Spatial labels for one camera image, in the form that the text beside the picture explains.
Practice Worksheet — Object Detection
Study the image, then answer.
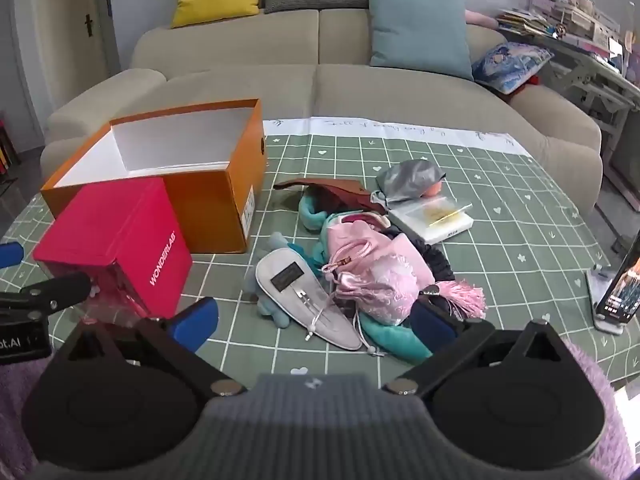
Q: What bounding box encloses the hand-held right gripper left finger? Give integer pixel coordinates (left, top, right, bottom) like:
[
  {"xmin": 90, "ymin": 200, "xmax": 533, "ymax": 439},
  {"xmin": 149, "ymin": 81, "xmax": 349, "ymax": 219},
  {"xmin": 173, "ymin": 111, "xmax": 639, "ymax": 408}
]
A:
[{"xmin": 44, "ymin": 296, "xmax": 248, "ymax": 402}]

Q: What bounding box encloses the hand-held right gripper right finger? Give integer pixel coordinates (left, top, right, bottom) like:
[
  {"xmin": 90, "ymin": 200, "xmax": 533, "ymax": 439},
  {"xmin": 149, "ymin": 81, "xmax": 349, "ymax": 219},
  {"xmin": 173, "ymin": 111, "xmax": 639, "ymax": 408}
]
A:
[{"xmin": 381, "ymin": 299, "xmax": 592, "ymax": 398}]

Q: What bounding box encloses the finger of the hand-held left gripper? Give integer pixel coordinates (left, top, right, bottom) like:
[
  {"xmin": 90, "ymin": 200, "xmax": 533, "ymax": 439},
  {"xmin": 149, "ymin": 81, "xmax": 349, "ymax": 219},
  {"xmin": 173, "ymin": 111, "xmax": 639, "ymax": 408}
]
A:
[
  {"xmin": 0, "ymin": 241, "xmax": 24, "ymax": 270},
  {"xmin": 0, "ymin": 272, "xmax": 94, "ymax": 322}
]

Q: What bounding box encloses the teal plush doll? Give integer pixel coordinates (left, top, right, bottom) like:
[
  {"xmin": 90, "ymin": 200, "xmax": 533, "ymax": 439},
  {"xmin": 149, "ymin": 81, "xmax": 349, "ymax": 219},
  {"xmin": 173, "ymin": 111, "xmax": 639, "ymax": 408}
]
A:
[{"xmin": 298, "ymin": 192, "xmax": 434, "ymax": 366}]

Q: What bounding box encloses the pink satin pouch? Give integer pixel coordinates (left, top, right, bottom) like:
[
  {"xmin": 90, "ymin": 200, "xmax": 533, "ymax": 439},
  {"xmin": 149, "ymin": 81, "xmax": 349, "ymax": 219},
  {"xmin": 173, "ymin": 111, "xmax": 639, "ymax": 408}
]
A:
[{"xmin": 322, "ymin": 220, "xmax": 436, "ymax": 326}]

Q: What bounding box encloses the grey plush toy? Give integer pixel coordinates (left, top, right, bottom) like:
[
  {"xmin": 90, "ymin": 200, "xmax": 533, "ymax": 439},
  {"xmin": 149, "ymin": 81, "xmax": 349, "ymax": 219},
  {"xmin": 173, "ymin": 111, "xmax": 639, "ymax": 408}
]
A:
[{"xmin": 243, "ymin": 232, "xmax": 311, "ymax": 329}]

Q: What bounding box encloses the orange cardboard box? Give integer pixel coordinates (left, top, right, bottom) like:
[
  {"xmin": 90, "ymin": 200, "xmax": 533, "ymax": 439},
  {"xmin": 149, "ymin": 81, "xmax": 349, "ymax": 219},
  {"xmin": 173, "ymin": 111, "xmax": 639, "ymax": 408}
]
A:
[{"xmin": 41, "ymin": 98, "xmax": 267, "ymax": 255}]

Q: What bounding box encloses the brown pouch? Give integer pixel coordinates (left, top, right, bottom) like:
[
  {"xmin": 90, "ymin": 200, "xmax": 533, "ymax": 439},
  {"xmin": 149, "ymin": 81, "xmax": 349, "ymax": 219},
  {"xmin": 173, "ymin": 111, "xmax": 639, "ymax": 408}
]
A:
[{"xmin": 273, "ymin": 177, "xmax": 389, "ymax": 216}]

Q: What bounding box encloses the pink tassel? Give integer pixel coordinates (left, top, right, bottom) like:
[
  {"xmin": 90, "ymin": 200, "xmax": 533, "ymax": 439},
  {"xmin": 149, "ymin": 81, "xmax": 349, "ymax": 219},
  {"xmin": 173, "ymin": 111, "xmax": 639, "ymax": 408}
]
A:
[{"xmin": 436, "ymin": 280, "xmax": 487, "ymax": 320}]

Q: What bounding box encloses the black cloth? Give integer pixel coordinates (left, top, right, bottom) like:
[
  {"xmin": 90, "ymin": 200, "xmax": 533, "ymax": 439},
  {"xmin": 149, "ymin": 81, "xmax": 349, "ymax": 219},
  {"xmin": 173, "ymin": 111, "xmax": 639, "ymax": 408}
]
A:
[{"xmin": 385, "ymin": 230, "xmax": 456, "ymax": 284}]

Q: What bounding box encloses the red box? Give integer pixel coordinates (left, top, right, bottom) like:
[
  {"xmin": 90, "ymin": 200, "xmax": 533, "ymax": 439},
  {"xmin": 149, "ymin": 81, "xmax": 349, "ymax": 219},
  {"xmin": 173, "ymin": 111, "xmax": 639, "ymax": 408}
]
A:
[{"xmin": 33, "ymin": 177, "xmax": 194, "ymax": 319}]

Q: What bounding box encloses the grey slipper-shaped pouch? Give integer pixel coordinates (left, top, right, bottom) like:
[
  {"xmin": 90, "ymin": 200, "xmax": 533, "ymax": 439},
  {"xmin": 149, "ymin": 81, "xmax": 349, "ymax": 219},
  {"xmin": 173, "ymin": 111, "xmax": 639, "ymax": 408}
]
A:
[{"xmin": 255, "ymin": 249, "xmax": 364, "ymax": 351}]

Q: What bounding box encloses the silver grey pouch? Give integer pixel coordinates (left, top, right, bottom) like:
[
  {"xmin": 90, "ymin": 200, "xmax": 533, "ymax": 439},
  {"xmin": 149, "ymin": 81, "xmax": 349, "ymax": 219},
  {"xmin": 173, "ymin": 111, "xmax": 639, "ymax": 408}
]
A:
[{"xmin": 375, "ymin": 159, "xmax": 447, "ymax": 207}]

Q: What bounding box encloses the silver phone stand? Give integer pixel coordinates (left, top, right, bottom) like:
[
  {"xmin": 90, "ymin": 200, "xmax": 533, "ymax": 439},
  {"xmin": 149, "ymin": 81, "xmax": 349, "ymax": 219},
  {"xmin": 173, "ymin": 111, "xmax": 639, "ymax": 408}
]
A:
[{"xmin": 587, "ymin": 263, "xmax": 636, "ymax": 335}]

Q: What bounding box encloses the purple fuzzy garment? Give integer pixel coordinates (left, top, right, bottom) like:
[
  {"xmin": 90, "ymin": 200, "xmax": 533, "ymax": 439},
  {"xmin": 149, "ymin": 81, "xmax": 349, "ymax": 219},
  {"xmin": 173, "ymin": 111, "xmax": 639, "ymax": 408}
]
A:
[{"xmin": 0, "ymin": 350, "xmax": 632, "ymax": 480}]

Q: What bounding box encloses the smartphone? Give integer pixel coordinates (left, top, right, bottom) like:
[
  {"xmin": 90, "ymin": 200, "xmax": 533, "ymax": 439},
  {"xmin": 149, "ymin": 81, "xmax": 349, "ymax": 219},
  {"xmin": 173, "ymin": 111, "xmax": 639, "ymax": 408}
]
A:
[{"xmin": 597, "ymin": 232, "xmax": 640, "ymax": 334}]

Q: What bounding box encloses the door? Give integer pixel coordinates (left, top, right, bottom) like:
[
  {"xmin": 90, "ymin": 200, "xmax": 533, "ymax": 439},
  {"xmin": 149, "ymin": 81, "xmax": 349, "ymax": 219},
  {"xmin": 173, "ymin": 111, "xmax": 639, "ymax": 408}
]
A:
[{"xmin": 27, "ymin": 0, "xmax": 122, "ymax": 112}]

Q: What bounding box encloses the beige sofa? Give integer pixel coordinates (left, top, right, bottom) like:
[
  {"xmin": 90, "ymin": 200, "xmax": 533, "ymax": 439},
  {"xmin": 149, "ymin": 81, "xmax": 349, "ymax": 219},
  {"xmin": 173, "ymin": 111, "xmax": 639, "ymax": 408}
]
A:
[{"xmin": 40, "ymin": 0, "xmax": 604, "ymax": 217}]

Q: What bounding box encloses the blue printed pillow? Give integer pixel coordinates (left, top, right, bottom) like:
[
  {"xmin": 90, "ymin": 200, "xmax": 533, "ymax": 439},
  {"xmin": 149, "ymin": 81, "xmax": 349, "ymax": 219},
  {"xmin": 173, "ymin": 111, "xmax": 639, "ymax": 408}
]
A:
[{"xmin": 471, "ymin": 42, "xmax": 555, "ymax": 95}]

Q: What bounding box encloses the teal cushion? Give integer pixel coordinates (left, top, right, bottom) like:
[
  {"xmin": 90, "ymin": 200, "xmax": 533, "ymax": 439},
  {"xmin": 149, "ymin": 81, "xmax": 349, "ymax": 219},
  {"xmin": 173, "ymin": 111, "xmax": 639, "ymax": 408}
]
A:
[{"xmin": 369, "ymin": 0, "xmax": 475, "ymax": 82}]

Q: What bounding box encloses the white desk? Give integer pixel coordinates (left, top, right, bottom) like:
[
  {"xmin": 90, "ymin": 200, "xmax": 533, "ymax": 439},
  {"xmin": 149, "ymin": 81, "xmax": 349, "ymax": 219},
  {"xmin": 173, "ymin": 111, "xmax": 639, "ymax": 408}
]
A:
[{"xmin": 500, "ymin": 25, "xmax": 640, "ymax": 202}]

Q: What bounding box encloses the pink plush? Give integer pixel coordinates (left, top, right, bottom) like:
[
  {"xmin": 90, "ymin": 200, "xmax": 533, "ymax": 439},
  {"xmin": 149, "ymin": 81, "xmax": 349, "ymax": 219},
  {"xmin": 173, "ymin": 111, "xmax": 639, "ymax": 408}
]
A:
[{"xmin": 465, "ymin": 10, "xmax": 499, "ymax": 29}]

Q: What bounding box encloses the stack of books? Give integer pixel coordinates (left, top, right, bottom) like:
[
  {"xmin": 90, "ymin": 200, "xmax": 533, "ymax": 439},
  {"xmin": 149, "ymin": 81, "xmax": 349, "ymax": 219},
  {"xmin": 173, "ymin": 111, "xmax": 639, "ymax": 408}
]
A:
[{"xmin": 496, "ymin": 7, "xmax": 552, "ymax": 36}]

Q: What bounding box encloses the white desk shelf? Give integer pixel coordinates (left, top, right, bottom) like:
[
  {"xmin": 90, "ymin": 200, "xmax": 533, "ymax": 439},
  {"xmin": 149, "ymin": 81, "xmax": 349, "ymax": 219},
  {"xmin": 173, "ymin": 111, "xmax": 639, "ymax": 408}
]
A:
[{"xmin": 530, "ymin": 0, "xmax": 627, "ymax": 54}]

